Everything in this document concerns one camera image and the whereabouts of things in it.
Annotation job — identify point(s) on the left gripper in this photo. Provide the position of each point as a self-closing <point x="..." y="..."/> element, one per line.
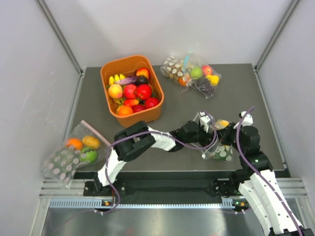
<point x="206" y="141"/>

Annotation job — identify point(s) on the peach in bin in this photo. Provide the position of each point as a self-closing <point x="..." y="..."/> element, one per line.
<point x="115" y="91"/>

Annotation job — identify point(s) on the orange in left bag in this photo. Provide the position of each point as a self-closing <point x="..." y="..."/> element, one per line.
<point x="74" y="143"/>

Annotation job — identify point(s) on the fake banana bunch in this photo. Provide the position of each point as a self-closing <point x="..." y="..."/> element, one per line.
<point x="116" y="77"/>

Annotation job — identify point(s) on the orange in bin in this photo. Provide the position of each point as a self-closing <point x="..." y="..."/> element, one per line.
<point x="125" y="111"/>

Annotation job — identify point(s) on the red fake apple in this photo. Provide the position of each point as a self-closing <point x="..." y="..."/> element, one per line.
<point x="144" y="91"/>

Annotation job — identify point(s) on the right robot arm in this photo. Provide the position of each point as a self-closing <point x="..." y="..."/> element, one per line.
<point x="256" y="181"/>

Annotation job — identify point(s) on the grey cable duct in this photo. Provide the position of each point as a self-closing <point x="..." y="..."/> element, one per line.
<point x="107" y="204"/>

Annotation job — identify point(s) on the yellow fruit in left bag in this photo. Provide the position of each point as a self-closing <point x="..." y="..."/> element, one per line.
<point x="91" y="141"/>

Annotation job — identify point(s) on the red apple in bag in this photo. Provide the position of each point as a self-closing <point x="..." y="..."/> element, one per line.
<point x="207" y="70"/>

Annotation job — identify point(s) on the red yellow apple in bin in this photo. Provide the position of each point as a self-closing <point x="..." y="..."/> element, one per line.
<point x="143" y="72"/>

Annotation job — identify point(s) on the green fruit in left bag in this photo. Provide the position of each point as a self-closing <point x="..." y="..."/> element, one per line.
<point x="88" y="154"/>

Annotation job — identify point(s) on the orange plastic bin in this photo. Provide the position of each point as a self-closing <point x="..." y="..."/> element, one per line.
<point x="128" y="66"/>

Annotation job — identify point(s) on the purple fake grapes in bag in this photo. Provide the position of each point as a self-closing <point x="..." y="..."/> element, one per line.
<point x="204" y="86"/>

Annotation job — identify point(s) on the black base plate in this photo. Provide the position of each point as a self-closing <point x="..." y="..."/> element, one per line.
<point x="127" y="184"/>

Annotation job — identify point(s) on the clear bag with fruit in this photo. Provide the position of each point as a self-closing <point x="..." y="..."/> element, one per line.
<point x="191" y="61"/>

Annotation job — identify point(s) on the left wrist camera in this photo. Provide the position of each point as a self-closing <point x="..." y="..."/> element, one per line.
<point x="206" y="121"/>

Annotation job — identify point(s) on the green fake apple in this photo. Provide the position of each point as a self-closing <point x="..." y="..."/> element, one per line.
<point x="196" y="72"/>

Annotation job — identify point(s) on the yellow fake pear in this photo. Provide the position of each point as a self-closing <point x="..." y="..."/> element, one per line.
<point x="213" y="79"/>

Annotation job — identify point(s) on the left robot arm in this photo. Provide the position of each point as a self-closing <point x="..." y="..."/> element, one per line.
<point x="133" y="141"/>

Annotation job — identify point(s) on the fake eggplant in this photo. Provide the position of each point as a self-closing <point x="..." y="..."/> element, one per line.
<point x="135" y="80"/>

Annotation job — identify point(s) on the left zip bag with fruit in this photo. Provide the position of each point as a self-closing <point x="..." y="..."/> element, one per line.
<point x="64" y="162"/>

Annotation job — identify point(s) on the brown polka dot bag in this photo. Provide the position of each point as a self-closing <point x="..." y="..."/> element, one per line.
<point x="175" y="69"/>

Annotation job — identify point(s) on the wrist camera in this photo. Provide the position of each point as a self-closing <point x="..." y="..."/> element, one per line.
<point x="245" y="120"/>
<point x="206" y="121"/>

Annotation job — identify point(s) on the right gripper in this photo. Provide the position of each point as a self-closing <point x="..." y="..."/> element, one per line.
<point x="223" y="133"/>

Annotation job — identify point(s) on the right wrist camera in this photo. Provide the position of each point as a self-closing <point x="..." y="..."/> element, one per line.
<point x="245" y="120"/>

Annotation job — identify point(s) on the yellow fake fruit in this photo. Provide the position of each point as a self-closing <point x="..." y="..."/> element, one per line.
<point x="221" y="124"/>

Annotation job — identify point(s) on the polka dot zip bag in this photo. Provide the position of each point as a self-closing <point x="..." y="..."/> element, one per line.
<point x="217" y="150"/>

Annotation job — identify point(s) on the dark red fruit in bin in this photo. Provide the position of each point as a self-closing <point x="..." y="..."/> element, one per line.
<point x="151" y="102"/>

